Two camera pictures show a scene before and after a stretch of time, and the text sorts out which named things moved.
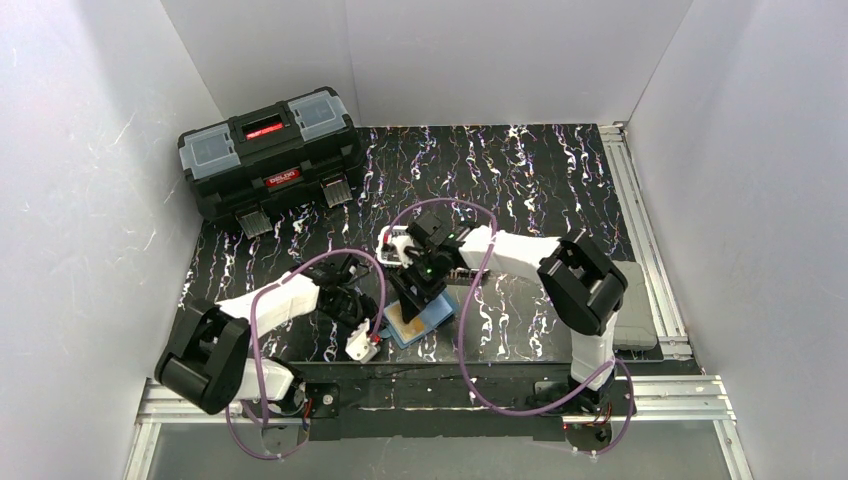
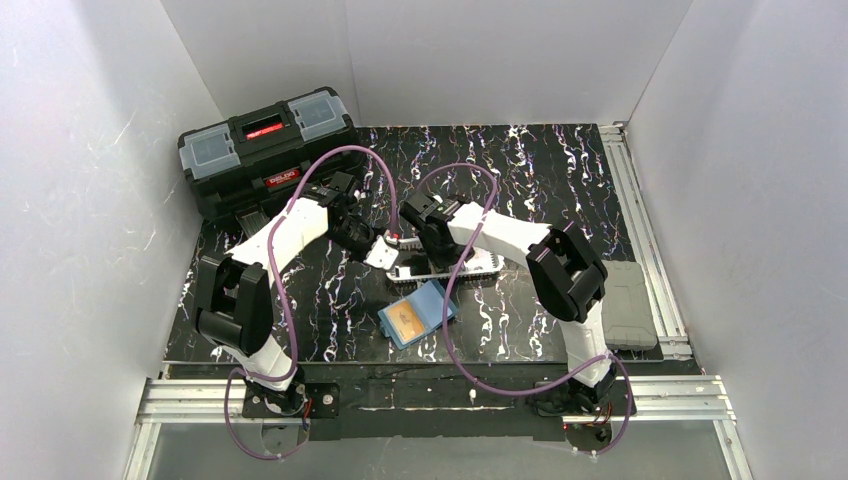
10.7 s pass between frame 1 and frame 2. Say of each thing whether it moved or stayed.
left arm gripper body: moved
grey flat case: stayed
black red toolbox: stayed
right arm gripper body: moved
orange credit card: stayed
